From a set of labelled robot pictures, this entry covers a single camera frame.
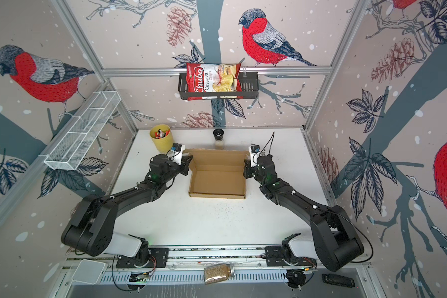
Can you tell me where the brown cardboard box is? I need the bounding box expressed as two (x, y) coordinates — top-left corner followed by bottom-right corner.
(185, 149), (249, 199)

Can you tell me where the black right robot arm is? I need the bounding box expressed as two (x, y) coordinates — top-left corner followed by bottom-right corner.
(243, 155), (365, 272)

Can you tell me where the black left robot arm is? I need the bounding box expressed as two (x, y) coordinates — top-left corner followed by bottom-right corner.
(61, 154), (193, 257)

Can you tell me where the yellow plastic cup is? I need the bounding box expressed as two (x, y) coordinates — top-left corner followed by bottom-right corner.
(150, 124), (174, 153)

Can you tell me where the glass spice grinder black cap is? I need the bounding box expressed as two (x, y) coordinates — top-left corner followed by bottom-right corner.
(213, 129), (225, 150)

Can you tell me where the red cassava chips bag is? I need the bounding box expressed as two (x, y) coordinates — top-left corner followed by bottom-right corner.
(186, 63), (242, 99)

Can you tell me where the glass jar of grains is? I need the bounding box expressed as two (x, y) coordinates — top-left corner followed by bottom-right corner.
(204, 263), (235, 285)

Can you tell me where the black remote device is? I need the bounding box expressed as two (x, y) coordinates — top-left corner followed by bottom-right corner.
(322, 274), (356, 288)

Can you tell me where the white square pad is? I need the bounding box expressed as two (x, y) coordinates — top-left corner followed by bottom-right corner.
(72, 260), (108, 285)

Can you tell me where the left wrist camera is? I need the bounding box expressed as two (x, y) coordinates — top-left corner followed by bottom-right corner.
(170, 143), (185, 165)

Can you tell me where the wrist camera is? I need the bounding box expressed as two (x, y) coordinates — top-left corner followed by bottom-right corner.
(170, 143), (185, 165)
(248, 145), (261, 168)

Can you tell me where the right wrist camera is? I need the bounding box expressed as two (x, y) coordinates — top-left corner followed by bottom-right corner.
(248, 145), (261, 168)

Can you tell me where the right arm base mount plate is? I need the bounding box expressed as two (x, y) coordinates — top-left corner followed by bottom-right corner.
(263, 246), (317, 268)

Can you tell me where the black wire wall basket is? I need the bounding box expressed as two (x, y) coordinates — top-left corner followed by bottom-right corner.
(178, 73), (259, 101)

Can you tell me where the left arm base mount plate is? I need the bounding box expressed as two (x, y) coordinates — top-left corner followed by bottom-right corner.
(115, 247), (170, 269)

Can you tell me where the white wire mesh shelf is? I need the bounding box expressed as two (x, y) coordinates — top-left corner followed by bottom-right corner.
(44, 91), (121, 170)

